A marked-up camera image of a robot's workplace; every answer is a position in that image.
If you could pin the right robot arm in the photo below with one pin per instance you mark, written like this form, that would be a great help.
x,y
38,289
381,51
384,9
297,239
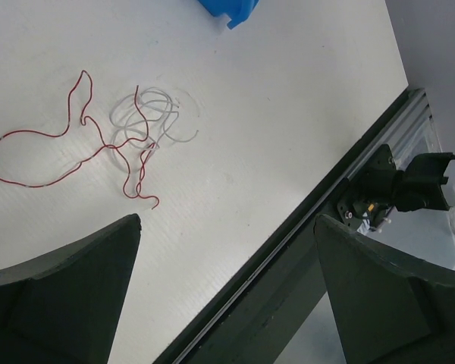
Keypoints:
x,y
379,187

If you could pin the blue divided plastic bin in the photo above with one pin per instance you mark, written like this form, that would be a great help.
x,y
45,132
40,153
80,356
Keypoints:
x,y
238,11

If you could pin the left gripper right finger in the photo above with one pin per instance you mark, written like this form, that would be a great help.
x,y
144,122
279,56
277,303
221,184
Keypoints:
x,y
389,306

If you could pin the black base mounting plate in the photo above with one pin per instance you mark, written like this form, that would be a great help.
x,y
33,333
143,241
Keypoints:
x,y
255,315

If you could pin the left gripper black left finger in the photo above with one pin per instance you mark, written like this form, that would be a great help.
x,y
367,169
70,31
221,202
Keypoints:
x,y
64,306

